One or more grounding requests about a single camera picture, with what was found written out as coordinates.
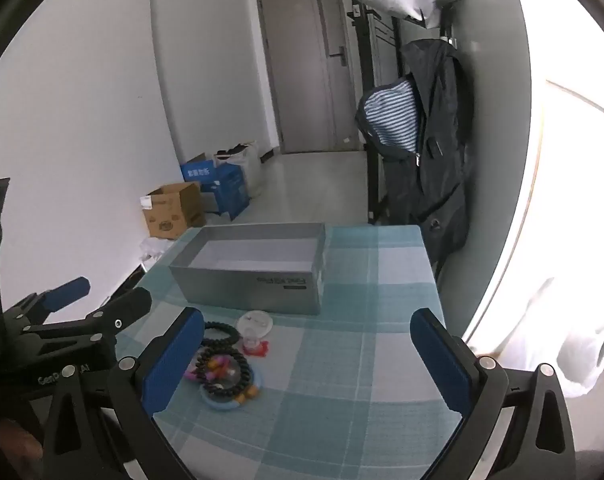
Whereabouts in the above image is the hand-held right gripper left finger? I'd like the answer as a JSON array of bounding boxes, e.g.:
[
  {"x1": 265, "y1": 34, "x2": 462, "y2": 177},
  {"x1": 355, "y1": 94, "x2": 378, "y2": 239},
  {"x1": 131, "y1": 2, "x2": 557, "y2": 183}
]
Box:
[{"x1": 42, "y1": 306, "x2": 205, "y2": 480}]

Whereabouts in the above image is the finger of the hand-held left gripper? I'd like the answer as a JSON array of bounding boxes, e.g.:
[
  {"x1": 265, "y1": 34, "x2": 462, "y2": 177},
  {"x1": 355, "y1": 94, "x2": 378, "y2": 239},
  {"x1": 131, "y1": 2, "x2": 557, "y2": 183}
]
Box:
[
  {"x1": 23, "y1": 287, "x2": 153, "y2": 343},
  {"x1": 4, "y1": 276, "x2": 91, "y2": 330}
]

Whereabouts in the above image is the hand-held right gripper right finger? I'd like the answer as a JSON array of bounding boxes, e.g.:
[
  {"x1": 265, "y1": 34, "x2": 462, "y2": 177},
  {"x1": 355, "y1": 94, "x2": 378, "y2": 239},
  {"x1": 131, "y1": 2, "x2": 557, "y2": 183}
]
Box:
[{"x1": 411, "y1": 308, "x2": 576, "y2": 480}]

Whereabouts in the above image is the pink ring bracelet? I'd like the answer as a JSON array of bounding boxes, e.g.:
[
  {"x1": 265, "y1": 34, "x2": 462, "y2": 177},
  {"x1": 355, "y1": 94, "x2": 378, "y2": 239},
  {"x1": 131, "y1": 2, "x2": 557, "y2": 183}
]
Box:
[{"x1": 184, "y1": 352, "x2": 238, "y2": 383}]

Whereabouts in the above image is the black bead bracelet with flower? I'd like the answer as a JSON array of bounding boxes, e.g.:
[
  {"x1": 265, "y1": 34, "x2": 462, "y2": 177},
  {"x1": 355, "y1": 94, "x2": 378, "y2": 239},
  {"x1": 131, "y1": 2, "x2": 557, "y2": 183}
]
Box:
[{"x1": 201, "y1": 321, "x2": 244, "y2": 349}]

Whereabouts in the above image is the light blue ring bracelet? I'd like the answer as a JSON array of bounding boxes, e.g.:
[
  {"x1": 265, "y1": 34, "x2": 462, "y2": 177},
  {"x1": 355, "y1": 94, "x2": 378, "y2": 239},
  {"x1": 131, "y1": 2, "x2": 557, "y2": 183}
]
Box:
[{"x1": 199, "y1": 360, "x2": 264, "y2": 412}]

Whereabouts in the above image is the grey tray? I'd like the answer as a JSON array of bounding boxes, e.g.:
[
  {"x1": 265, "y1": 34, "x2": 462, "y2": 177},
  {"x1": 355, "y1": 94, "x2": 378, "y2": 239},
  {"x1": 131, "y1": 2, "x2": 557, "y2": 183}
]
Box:
[{"x1": 169, "y1": 223, "x2": 328, "y2": 316}]

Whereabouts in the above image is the person's left hand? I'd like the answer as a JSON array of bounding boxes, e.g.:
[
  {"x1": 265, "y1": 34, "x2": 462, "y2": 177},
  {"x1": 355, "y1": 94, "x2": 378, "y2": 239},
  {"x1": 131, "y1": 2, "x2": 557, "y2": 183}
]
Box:
[{"x1": 0, "y1": 417, "x2": 45, "y2": 463}]

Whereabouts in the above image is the crumpled white plastic sheet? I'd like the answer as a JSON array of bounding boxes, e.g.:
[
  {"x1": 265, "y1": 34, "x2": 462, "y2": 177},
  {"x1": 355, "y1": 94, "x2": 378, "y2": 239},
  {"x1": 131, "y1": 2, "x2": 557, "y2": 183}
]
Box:
[{"x1": 139, "y1": 237, "x2": 176, "y2": 274}]

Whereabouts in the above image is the small red white item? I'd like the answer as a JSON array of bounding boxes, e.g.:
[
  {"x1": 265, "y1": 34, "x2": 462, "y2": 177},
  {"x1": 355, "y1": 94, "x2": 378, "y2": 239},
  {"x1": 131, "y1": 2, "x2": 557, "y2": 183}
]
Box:
[{"x1": 239, "y1": 337, "x2": 271, "y2": 357}]

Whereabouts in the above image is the white round lid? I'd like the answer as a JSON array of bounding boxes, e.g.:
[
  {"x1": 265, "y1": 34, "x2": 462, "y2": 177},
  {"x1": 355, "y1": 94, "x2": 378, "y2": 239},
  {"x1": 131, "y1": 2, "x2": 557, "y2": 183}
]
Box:
[{"x1": 236, "y1": 310, "x2": 275, "y2": 341}]

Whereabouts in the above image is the brown cardboard box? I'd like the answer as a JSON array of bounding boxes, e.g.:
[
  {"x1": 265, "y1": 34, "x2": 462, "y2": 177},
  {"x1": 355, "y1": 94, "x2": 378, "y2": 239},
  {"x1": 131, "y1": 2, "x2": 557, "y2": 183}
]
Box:
[{"x1": 142, "y1": 182, "x2": 208, "y2": 241}]

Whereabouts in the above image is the checked teal tablecloth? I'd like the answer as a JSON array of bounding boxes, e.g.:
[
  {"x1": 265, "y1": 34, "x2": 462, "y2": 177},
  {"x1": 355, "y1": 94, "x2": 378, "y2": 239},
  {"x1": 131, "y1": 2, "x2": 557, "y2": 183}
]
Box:
[{"x1": 114, "y1": 225, "x2": 475, "y2": 480}]

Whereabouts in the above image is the blue cardboard box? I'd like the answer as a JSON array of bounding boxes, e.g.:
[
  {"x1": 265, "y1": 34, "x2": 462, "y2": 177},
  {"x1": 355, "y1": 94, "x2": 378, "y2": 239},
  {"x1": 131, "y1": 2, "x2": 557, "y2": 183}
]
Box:
[{"x1": 180, "y1": 152, "x2": 251, "y2": 222}]

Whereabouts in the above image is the white sack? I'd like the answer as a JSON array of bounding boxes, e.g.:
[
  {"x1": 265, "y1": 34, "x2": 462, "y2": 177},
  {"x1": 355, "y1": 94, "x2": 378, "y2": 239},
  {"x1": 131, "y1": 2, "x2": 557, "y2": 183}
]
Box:
[{"x1": 212, "y1": 141, "x2": 266, "y2": 199}]

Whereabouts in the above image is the black backpack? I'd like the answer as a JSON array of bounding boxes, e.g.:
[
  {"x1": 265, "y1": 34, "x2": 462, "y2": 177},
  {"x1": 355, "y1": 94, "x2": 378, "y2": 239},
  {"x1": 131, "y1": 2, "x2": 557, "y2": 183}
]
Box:
[{"x1": 382, "y1": 37, "x2": 476, "y2": 281}]

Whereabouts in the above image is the striped shirt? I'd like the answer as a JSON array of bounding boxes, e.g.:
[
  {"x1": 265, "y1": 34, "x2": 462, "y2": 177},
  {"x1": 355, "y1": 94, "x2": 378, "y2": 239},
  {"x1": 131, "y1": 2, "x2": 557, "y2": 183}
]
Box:
[{"x1": 355, "y1": 76, "x2": 423, "y2": 157}]

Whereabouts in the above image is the grey door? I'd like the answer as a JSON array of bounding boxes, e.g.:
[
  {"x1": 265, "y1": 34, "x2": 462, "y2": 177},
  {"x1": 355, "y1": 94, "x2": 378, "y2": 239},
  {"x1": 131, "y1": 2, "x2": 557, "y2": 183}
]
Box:
[{"x1": 254, "y1": 0, "x2": 361, "y2": 156}]

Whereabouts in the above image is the black metal rack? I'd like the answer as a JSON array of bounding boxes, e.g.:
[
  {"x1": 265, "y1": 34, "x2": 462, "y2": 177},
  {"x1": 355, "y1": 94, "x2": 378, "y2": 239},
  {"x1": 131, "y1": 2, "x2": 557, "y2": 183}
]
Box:
[{"x1": 344, "y1": 0, "x2": 408, "y2": 226}]

